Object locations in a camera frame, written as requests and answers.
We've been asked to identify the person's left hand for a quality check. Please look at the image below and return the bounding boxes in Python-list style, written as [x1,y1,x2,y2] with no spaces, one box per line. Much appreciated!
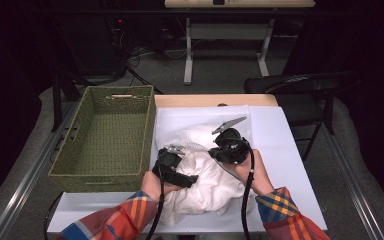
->
[141,170,184,205]

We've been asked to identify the desk with white legs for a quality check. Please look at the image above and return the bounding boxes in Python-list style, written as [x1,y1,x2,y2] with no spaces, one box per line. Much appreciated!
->
[164,0,316,86]

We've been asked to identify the left hand-held gripper cable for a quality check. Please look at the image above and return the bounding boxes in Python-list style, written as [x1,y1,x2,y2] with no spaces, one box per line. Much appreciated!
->
[144,164,166,240]

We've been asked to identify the white mesh laundry bag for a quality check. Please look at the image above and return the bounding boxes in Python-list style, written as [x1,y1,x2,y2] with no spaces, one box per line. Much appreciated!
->
[153,105,258,188]

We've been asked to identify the person's right hand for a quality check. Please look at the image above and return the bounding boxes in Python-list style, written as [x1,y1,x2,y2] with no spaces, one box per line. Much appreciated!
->
[224,148,275,197]

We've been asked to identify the metal floor rail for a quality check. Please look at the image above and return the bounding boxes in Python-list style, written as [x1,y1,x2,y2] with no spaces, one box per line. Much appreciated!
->
[319,123,384,240]
[0,99,82,240]

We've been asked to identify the black metal stand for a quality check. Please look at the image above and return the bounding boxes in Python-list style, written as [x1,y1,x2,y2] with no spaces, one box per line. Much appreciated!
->
[51,71,82,133]

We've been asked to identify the black folding chair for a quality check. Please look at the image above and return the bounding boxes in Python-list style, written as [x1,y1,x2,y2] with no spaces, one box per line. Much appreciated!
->
[243,70,363,163]

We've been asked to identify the bundle of floor cables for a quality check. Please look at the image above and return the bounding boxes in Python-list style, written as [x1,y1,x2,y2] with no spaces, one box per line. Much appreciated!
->
[125,45,188,68]

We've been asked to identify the hand-held gripper cable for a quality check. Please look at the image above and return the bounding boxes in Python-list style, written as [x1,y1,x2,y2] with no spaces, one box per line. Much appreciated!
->
[241,139,256,240]
[144,164,166,240]

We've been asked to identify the right hand-held gripper cable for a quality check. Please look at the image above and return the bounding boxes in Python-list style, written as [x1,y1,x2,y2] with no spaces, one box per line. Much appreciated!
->
[241,139,256,240]

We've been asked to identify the green woven basket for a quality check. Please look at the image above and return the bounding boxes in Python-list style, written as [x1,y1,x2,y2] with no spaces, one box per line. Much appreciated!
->
[47,85,157,194]

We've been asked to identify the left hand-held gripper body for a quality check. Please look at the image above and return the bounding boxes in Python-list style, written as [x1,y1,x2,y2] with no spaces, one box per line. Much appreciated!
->
[151,144,189,188]

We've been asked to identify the dark equipment with red light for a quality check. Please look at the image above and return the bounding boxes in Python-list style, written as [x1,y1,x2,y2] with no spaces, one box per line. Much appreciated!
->
[105,15,128,78]

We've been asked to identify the white garment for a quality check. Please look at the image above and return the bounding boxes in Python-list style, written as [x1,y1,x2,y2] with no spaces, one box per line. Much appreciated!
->
[161,124,258,228]

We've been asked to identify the black hanging cable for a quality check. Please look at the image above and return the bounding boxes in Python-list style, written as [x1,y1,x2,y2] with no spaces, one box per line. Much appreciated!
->
[42,191,64,238]

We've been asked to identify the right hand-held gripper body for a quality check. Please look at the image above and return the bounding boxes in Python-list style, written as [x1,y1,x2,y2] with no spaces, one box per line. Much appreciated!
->
[213,115,252,165]

